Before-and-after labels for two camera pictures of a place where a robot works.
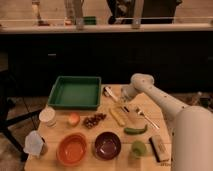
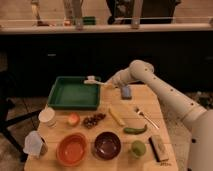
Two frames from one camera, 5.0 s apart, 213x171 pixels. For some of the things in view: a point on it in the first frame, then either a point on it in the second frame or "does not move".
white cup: [48, 116] does not move
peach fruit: [74, 119] does not move
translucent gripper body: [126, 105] to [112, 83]
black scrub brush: [159, 148] does not move
